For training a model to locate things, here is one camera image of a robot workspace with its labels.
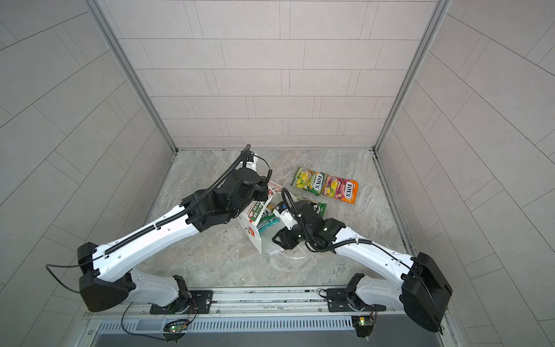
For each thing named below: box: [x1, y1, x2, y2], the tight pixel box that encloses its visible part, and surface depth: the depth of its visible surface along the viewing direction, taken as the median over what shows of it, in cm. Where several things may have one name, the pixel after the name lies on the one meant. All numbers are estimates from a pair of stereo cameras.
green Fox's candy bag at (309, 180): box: [290, 166, 326, 196], surface depth 103 cm
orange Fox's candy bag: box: [322, 175, 359, 205], surface depth 99 cm
